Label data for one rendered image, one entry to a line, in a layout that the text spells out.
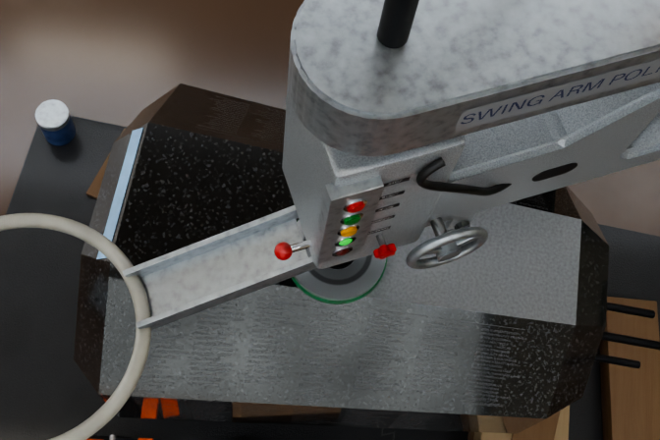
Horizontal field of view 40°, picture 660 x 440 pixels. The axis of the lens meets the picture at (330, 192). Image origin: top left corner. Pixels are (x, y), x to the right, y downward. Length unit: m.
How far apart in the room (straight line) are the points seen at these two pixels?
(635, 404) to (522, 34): 1.79
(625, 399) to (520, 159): 1.46
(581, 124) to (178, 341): 1.01
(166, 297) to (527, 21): 0.96
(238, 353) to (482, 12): 1.07
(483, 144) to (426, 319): 0.61
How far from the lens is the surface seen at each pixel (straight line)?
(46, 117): 2.90
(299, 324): 1.96
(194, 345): 2.02
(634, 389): 2.84
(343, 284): 1.90
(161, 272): 1.86
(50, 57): 3.18
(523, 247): 2.03
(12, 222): 1.92
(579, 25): 1.23
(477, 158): 1.45
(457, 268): 1.98
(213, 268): 1.82
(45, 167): 2.98
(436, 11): 1.19
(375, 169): 1.24
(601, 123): 1.49
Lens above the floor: 2.67
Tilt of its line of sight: 67 degrees down
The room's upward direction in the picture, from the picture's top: 11 degrees clockwise
